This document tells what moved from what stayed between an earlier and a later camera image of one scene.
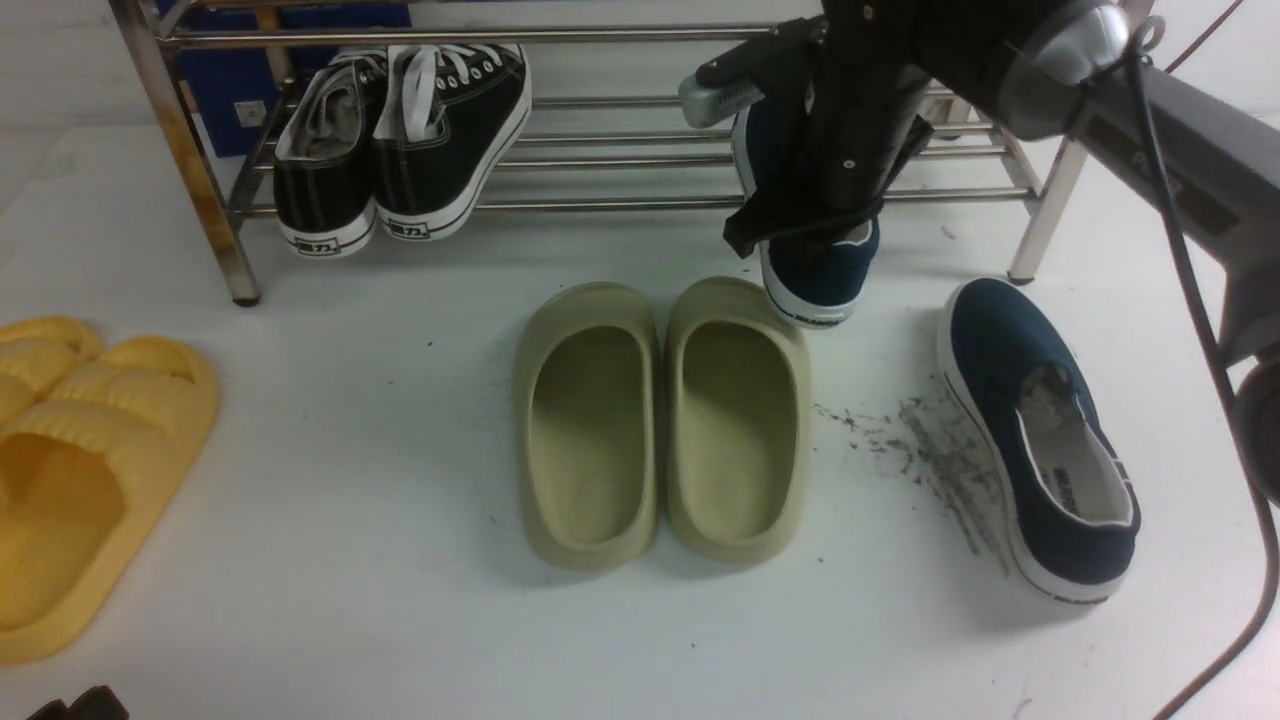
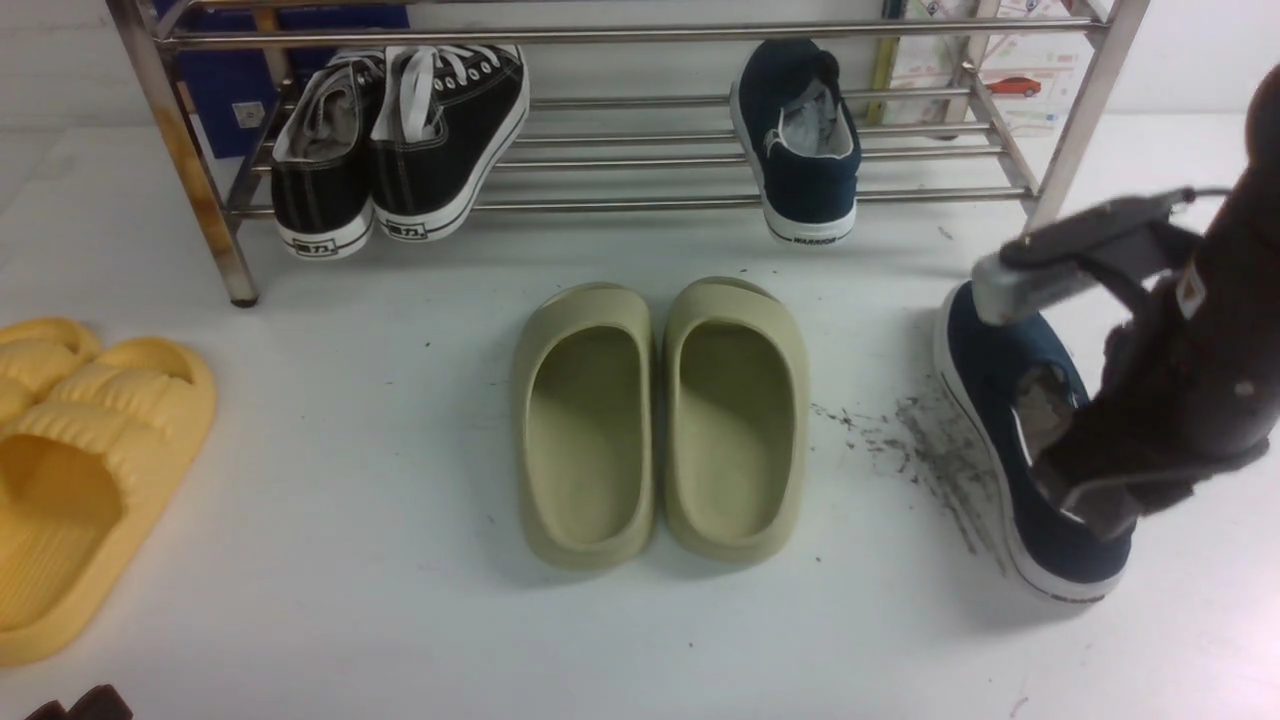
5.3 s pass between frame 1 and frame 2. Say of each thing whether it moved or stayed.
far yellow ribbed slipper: stayed
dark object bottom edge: stayed
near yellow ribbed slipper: stayed
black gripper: moved
